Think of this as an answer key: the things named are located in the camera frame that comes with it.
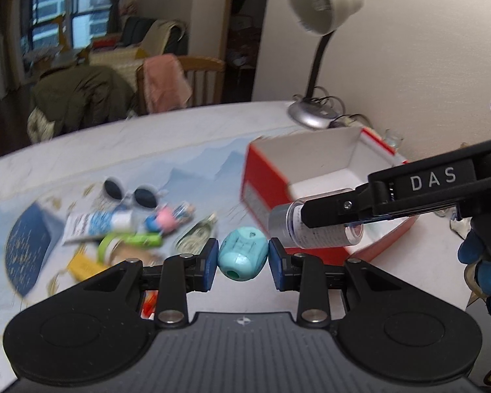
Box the sofa with blankets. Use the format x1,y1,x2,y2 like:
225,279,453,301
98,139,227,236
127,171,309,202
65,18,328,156
89,20,188,90

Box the red cardboard box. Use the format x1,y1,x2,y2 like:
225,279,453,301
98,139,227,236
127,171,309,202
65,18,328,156
240,125,420,267

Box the white round sunglasses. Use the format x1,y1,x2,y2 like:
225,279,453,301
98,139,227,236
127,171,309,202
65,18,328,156
102,178,167,209

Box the turquoise pencil sharpener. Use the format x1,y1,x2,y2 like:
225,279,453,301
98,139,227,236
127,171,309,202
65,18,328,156
218,227,269,281

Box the olive green jacket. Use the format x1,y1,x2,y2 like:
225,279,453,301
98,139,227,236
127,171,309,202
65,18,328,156
26,65,139,144

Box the pink cloth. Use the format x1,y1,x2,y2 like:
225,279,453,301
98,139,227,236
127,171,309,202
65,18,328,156
142,54,192,114

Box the pink blue toy figurine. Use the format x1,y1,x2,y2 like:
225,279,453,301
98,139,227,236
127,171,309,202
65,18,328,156
144,202,196,236

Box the red toy figure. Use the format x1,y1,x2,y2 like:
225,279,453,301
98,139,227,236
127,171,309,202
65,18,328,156
141,290,158,319

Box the wooden chair with pink cloth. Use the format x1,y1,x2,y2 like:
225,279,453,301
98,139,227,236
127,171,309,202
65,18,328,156
136,55,225,114

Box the small clear glass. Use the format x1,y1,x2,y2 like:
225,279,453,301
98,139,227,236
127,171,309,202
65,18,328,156
383,129,404,152

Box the white blue cream tube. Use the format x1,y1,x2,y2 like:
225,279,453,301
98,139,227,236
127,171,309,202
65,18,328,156
62,211,138,244

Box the green tube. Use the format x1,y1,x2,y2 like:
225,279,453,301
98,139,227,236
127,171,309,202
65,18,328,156
96,232,165,261

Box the yellow small box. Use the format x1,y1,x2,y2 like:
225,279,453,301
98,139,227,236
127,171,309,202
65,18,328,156
67,253,107,282

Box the silver desk lamp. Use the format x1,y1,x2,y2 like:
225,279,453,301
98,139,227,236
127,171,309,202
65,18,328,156
287,0,364,130

